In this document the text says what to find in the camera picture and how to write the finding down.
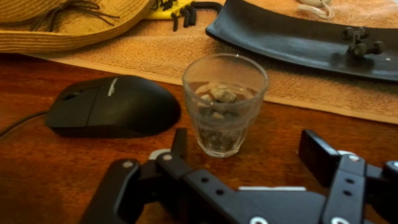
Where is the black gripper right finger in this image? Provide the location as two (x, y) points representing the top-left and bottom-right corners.
(297, 128), (398, 224)

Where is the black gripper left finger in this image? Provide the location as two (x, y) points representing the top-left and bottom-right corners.
(78, 128), (251, 224)

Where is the small glass cup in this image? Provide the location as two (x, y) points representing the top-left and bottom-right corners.
(182, 52), (270, 159)

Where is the pile of small pebbles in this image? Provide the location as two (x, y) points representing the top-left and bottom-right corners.
(194, 82), (250, 121)

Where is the black computer mouse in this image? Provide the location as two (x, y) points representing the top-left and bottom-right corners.
(44, 74), (183, 139)

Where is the tan woven placemat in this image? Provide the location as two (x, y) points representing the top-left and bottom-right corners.
(36, 0), (398, 125)

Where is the small black clip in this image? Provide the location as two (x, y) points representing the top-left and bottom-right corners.
(341, 26), (387, 58)

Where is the black rubber tray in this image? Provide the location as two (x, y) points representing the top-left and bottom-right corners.
(205, 0), (398, 82)

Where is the yellow plastic object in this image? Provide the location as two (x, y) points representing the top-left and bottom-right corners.
(147, 0), (197, 21)

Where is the straw hat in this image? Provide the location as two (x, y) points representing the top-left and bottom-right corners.
(0, 0), (155, 54)

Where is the white cord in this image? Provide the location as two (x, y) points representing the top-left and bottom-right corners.
(296, 0), (336, 19)

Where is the black mouse cable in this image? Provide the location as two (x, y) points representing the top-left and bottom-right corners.
(0, 109), (50, 140)

